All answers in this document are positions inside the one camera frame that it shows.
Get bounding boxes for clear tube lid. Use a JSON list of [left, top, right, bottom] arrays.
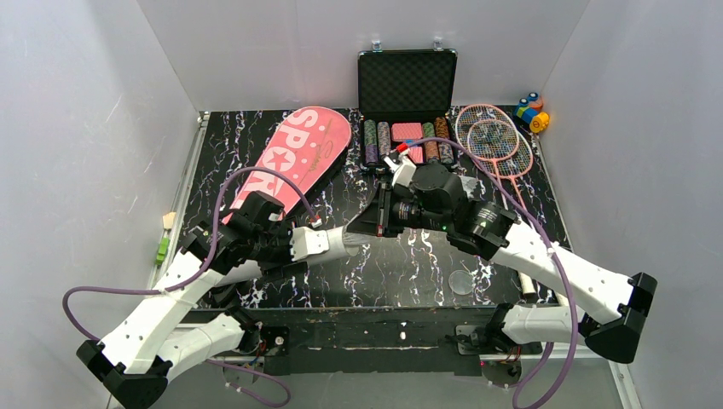
[[448, 270, 475, 296]]

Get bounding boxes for white shuttlecock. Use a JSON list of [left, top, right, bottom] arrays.
[[459, 176, 485, 200]]

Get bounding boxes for lower pink badminton racket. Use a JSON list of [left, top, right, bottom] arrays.
[[467, 119, 534, 210]]

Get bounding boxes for colourful toy blocks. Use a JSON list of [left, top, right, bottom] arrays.
[[512, 92, 551, 134]]

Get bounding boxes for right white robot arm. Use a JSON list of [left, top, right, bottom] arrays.
[[348, 164, 657, 364]]

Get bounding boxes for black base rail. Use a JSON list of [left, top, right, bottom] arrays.
[[121, 304, 566, 378]]

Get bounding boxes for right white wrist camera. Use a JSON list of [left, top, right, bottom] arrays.
[[384, 143, 417, 188]]

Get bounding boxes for green clip on rail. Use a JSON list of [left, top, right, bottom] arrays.
[[154, 237, 170, 266]]

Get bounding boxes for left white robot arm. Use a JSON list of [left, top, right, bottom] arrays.
[[77, 192, 292, 408]]

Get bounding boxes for black poker chip case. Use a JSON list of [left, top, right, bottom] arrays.
[[356, 48, 459, 185]]

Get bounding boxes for white shuttlecock tube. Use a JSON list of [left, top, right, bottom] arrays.
[[217, 227, 368, 286]]

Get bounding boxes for pink racket bag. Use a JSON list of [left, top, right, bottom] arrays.
[[230, 106, 352, 216]]

